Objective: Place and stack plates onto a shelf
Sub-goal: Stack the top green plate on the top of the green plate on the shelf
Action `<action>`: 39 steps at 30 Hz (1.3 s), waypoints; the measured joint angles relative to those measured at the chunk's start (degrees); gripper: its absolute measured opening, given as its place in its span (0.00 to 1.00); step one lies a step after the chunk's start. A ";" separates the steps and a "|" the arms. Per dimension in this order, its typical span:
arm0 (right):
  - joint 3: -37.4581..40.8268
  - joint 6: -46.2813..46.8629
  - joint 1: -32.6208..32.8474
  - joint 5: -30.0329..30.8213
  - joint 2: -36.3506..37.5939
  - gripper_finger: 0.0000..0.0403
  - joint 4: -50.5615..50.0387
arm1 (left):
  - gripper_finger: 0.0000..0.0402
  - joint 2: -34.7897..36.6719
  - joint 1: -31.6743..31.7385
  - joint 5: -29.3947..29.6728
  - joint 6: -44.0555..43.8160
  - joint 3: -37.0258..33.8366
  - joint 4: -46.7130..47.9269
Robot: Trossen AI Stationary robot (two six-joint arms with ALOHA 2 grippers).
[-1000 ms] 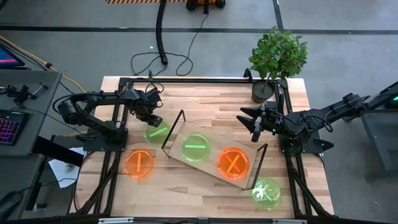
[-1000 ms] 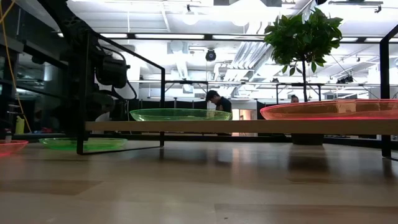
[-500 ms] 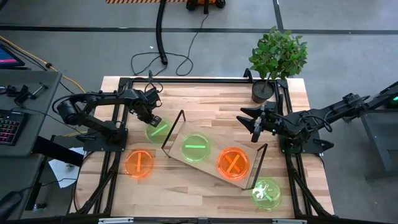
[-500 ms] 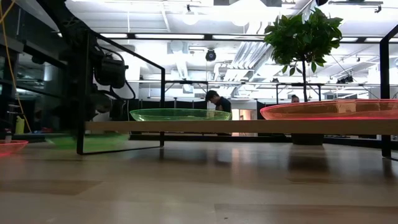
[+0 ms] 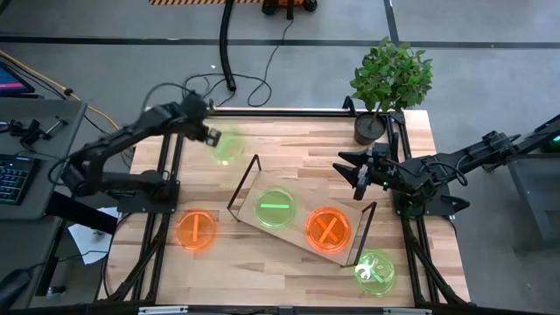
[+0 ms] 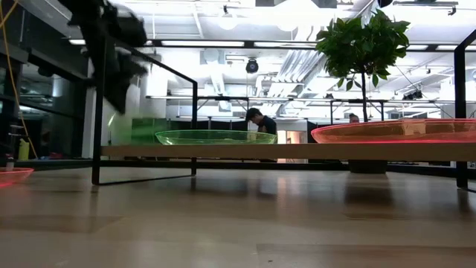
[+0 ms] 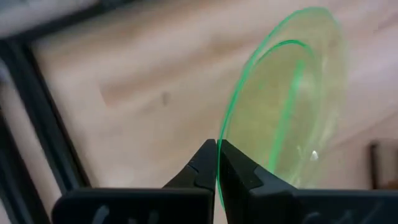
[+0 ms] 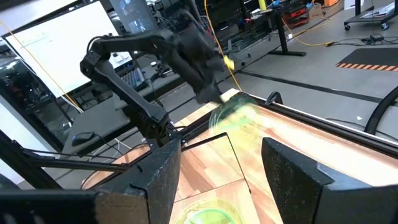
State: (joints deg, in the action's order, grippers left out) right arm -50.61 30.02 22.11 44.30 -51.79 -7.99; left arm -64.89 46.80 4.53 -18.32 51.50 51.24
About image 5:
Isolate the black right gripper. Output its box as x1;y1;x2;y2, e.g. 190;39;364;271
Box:
332;142;402;193

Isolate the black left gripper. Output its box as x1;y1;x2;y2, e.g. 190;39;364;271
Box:
183;111;222;148

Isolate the translucent green plastic plate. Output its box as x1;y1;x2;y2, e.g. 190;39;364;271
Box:
253;185;298;230
352;248;397;297
208;125;247;167

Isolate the wooden shelf black metal frame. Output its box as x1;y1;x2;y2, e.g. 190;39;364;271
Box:
226;153;378;269

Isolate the translucent orange plastic plate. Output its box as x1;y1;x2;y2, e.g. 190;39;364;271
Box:
173;208;219;253
304;206;354;256

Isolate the green potted plant black pot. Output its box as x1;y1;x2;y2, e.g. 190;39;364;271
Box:
348;36;435;147

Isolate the yellow black hazard strip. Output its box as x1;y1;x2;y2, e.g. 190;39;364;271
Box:
148;0;263;6

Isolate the orange black wheeled cart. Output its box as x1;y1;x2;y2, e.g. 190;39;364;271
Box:
261;0;319;21

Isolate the white paper sheet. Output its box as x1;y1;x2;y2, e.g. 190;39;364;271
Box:
67;206;120;266

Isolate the grey side desk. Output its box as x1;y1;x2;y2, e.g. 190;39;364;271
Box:
0;98;88;222

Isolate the black clamp tool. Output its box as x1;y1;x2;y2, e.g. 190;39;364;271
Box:
8;115;69;148

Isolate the black backlit keyboard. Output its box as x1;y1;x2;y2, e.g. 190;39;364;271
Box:
0;152;41;207

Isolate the computer monitor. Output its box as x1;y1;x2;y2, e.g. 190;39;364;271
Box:
0;59;37;96

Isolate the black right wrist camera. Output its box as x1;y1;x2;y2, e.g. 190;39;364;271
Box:
353;167;372;202

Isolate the black aluminium table frame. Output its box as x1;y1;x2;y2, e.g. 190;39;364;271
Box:
0;95;560;315

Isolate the thin black floor cable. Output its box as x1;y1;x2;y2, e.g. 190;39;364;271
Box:
182;19;295;109

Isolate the thick black hose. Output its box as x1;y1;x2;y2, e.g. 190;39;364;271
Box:
218;0;238;93

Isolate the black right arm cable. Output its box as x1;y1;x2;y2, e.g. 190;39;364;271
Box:
391;157;469;188

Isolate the silver metal bracket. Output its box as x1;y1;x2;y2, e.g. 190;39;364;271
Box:
382;307;433;315
137;305;189;315

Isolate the yellow cable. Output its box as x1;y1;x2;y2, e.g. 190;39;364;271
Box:
0;49;120;131

